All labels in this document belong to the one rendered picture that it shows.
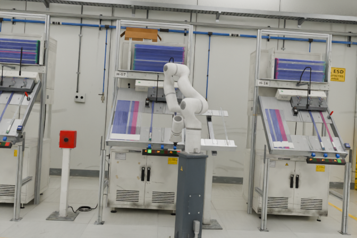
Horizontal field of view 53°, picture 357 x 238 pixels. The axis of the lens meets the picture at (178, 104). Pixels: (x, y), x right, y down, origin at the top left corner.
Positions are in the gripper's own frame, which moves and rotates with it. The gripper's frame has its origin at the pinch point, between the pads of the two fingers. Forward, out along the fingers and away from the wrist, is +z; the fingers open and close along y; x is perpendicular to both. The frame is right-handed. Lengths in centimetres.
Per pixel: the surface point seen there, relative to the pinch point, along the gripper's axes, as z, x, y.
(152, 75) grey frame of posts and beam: -7, 82, -25
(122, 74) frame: -6, 81, -54
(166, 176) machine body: 51, 1, -5
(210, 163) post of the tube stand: 21.6, -2.8, 32.9
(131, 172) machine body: 50, 2, -39
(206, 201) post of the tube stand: 46, -27, 32
